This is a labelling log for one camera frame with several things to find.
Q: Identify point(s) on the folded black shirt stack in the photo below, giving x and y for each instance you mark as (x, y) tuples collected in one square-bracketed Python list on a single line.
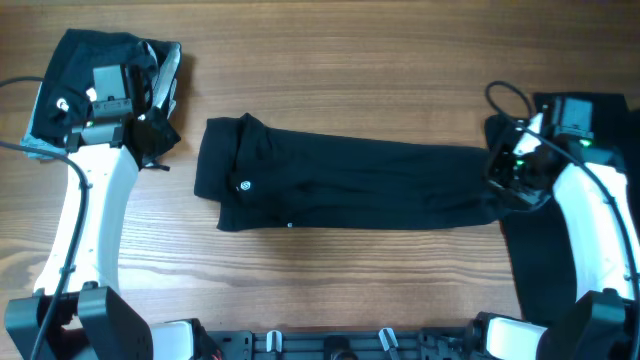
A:
[(63, 101)]

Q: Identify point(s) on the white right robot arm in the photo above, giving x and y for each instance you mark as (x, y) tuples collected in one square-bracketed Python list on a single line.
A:
[(604, 322)]

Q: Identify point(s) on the grey patterned folded garment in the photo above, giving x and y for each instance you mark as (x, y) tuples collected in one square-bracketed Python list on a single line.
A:
[(106, 88)]

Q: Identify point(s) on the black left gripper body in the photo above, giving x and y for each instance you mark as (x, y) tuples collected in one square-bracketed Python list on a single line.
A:
[(166, 135)]

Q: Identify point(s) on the black polo shirt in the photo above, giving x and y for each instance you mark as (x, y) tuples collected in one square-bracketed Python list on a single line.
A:
[(264, 177)]

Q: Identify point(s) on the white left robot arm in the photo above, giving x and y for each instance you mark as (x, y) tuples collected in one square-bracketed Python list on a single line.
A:
[(76, 311)]

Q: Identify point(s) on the pile of black clothes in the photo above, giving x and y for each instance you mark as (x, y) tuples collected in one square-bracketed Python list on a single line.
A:
[(538, 242)]

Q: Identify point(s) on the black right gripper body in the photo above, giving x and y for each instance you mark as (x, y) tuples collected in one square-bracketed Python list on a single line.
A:
[(515, 175)]

